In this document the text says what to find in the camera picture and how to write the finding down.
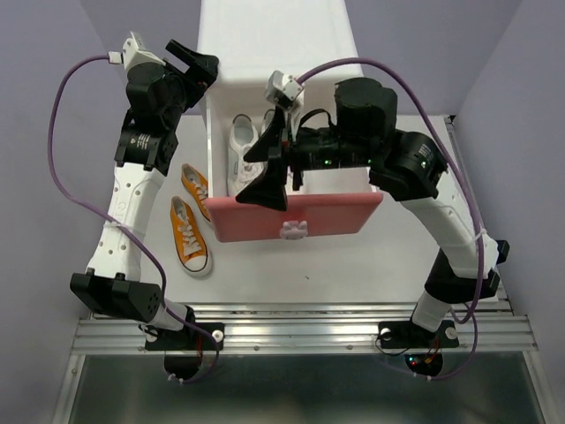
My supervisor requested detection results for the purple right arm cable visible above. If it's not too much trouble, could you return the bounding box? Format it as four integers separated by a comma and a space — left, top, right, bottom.
298, 57, 486, 382

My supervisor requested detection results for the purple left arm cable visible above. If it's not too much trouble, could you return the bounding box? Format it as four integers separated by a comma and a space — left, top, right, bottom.
47, 52, 221, 384

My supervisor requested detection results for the orange sneaker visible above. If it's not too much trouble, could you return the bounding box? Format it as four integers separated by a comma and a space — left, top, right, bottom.
181, 163, 212, 225
169, 196, 212, 278

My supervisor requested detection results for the aluminium mounting rail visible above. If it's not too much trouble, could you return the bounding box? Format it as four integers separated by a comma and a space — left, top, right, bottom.
72, 300, 538, 355

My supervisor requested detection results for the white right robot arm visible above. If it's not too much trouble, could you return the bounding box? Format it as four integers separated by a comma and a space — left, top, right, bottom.
236, 72, 509, 350

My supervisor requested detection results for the white sneaker one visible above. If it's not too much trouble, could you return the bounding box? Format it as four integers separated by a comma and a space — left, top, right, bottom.
259, 109, 275, 136
227, 114, 264, 197

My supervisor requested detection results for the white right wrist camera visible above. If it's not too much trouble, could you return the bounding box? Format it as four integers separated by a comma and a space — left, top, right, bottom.
264, 70, 305, 113

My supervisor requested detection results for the dark pink drawer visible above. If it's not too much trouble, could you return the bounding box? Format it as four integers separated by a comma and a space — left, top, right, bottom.
203, 83, 383, 243

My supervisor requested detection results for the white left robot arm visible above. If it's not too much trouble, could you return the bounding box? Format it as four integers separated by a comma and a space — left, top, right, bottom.
70, 35, 222, 351

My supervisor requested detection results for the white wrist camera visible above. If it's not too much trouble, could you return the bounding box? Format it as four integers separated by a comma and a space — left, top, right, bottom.
264, 70, 305, 113
108, 32, 165, 72

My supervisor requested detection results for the white cabinet frame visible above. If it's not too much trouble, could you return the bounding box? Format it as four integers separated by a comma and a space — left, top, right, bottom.
196, 0, 365, 111

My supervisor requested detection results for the orange sneaker front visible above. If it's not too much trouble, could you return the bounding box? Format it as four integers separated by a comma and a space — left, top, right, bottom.
169, 196, 212, 278

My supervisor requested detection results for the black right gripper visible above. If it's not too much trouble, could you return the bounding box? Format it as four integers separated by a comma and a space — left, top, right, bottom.
236, 107, 379, 214

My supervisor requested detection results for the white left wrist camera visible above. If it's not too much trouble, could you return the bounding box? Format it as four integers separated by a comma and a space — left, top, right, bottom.
108, 32, 165, 72

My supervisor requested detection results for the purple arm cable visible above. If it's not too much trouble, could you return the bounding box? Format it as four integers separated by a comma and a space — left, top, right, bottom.
298, 57, 486, 382
47, 52, 221, 384

